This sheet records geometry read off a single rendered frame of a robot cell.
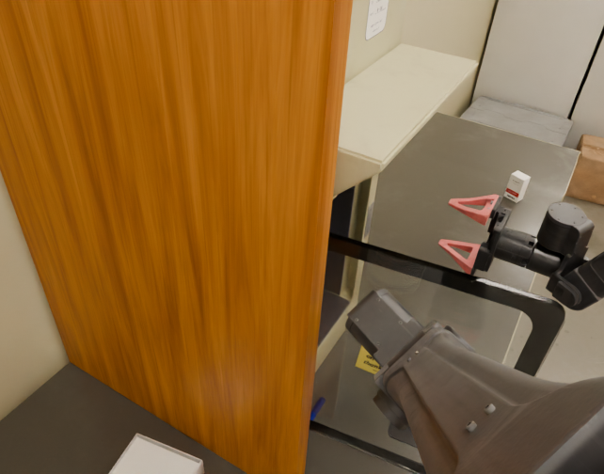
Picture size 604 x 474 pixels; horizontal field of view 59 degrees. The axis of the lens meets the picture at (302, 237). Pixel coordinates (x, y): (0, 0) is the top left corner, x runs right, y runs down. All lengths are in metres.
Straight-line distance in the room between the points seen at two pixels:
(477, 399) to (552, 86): 3.61
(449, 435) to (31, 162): 0.66
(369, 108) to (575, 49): 3.11
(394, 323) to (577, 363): 2.10
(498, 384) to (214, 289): 0.47
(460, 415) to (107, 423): 0.87
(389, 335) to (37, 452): 0.68
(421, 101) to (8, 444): 0.82
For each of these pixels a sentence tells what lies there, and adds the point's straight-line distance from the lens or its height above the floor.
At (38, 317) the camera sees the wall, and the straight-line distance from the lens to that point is 1.05.
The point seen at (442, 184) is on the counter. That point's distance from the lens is 1.59.
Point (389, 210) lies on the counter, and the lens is 1.44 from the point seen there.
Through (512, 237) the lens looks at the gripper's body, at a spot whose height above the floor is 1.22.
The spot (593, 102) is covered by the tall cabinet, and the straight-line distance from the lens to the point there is 3.77.
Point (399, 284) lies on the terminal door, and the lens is 0.61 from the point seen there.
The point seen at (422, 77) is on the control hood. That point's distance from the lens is 0.71.
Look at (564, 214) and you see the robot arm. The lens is 0.92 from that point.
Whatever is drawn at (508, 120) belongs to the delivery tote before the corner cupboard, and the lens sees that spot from 3.56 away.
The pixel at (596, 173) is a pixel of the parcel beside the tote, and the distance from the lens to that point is 3.52.
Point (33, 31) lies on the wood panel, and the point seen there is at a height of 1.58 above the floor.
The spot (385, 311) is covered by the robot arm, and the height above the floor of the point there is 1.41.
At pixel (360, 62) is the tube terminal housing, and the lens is 0.70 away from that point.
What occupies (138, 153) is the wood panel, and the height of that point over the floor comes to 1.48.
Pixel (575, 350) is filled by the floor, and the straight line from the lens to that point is 2.62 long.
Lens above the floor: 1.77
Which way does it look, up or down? 39 degrees down
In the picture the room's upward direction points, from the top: 4 degrees clockwise
